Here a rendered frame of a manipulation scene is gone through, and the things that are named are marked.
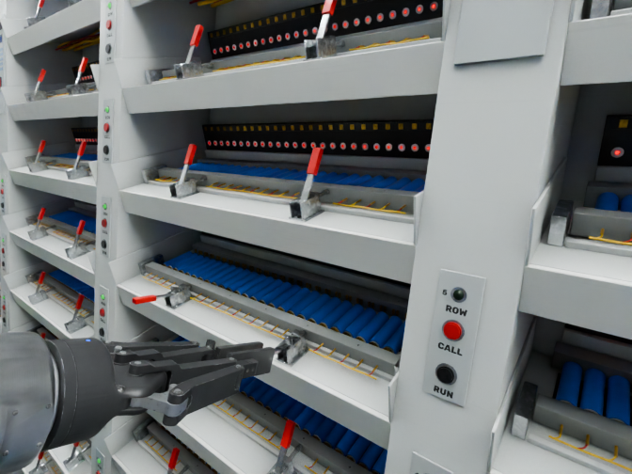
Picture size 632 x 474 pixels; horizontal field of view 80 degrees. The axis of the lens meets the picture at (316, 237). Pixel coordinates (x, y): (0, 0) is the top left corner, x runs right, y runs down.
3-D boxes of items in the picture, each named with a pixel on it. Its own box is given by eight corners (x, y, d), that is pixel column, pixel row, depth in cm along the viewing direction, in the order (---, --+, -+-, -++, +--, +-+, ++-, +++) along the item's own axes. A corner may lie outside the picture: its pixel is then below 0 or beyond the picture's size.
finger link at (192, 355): (111, 402, 31) (102, 395, 32) (210, 376, 41) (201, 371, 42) (121, 356, 31) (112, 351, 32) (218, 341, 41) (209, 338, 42)
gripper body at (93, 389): (5, 419, 29) (123, 396, 36) (45, 480, 24) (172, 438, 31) (27, 324, 29) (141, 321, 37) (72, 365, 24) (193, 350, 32)
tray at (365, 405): (391, 453, 41) (389, 387, 37) (122, 304, 76) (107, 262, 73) (454, 347, 55) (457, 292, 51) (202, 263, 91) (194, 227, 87)
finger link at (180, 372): (126, 359, 31) (134, 366, 30) (234, 350, 40) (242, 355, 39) (116, 406, 31) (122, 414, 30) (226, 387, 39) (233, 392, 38)
